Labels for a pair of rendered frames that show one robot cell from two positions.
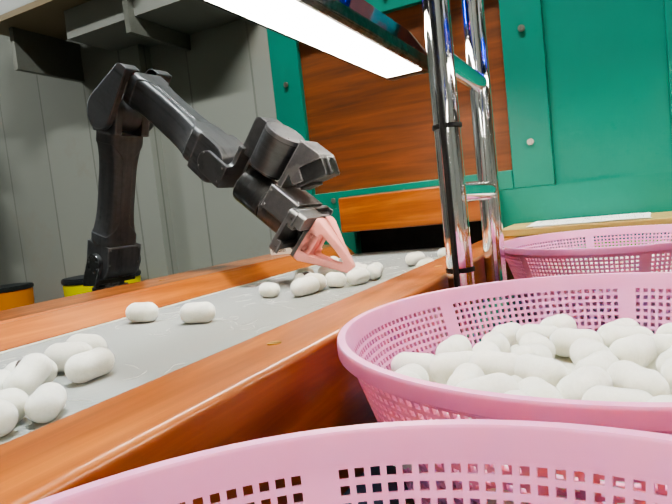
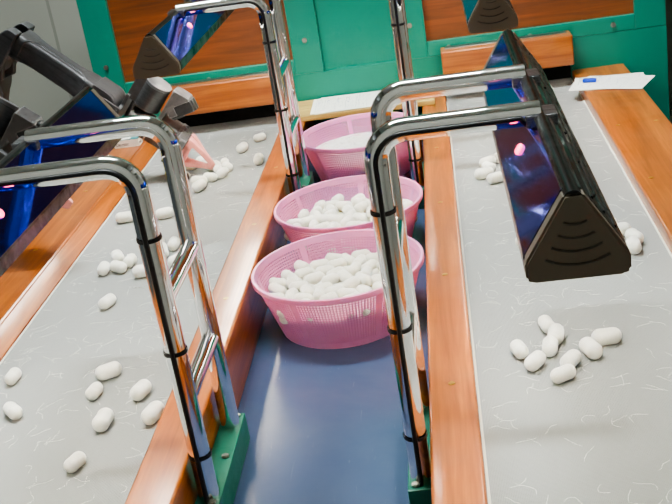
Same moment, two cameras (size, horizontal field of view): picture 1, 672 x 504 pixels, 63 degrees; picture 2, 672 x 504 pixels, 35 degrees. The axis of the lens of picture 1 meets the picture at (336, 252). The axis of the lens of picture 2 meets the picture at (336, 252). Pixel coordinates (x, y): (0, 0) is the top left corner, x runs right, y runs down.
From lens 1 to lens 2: 1.57 m
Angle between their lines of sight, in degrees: 27
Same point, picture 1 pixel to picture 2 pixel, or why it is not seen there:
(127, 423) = (250, 248)
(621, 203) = (368, 83)
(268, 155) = (152, 101)
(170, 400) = (251, 243)
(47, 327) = (85, 234)
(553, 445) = (340, 234)
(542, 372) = (335, 219)
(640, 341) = (362, 204)
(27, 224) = not seen: outside the picture
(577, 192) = (339, 76)
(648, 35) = not seen: outside the picture
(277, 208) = not seen: hidden behind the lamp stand
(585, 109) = (340, 16)
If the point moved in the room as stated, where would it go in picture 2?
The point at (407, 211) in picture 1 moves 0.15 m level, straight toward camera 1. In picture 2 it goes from (217, 99) to (229, 112)
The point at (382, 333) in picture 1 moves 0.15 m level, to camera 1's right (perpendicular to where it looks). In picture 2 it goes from (281, 213) to (356, 192)
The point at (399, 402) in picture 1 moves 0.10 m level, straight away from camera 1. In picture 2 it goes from (305, 233) to (289, 217)
